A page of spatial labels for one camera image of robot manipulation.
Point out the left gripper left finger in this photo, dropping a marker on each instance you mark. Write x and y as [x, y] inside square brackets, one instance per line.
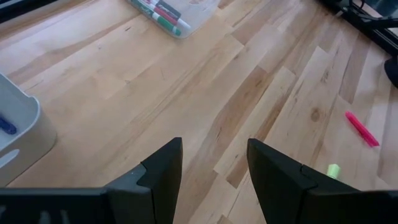
[93, 205]

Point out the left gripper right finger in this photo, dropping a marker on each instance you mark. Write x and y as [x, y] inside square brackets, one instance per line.
[295, 199]

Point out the light green highlighter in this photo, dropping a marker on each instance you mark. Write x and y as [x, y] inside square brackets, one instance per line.
[333, 171]

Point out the small purple marker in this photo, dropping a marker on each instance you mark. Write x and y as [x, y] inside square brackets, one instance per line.
[7, 126]

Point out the green dry-erase marker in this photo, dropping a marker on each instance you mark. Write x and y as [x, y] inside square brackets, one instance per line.
[169, 26]

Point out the red dry-erase marker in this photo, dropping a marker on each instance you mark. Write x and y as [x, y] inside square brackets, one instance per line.
[166, 16]

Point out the black dry-erase marker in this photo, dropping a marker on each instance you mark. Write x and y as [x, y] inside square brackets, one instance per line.
[168, 8]

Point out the left clear plastic bin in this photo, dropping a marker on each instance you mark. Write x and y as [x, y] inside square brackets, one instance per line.
[28, 149]

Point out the clear plastic bin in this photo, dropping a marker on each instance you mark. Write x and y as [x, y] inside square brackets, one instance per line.
[202, 12]
[28, 149]

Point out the pink highlighter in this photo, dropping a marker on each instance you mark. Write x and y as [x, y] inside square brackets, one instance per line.
[362, 129]

